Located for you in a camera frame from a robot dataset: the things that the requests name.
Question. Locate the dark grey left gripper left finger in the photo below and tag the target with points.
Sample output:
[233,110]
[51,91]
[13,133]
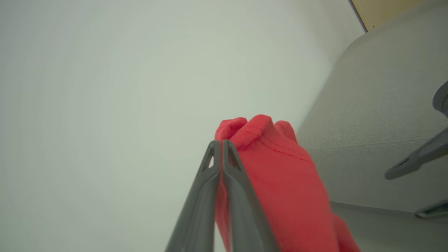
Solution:
[199,210]

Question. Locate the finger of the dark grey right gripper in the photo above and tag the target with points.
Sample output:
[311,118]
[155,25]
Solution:
[423,154]
[435,210]

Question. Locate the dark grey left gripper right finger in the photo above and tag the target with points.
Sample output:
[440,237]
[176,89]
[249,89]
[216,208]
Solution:
[241,210]

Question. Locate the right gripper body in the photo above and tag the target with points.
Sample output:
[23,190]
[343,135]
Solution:
[442,99]

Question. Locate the red garment with white stripes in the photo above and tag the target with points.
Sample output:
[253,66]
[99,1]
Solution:
[287,182]

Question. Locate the grey fabric sofa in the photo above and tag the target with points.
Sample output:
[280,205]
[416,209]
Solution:
[378,105]

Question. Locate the yellow wooden panel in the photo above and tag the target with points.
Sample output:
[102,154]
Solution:
[385,10]

